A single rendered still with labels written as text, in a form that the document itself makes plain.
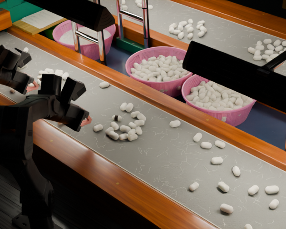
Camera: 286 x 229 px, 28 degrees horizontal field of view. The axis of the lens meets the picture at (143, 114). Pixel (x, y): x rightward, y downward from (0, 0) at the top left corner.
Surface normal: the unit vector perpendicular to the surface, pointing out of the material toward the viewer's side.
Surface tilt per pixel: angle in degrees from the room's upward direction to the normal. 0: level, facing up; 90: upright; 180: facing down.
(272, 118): 0
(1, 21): 90
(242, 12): 0
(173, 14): 0
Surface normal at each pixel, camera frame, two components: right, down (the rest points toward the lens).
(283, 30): -0.05, -0.81
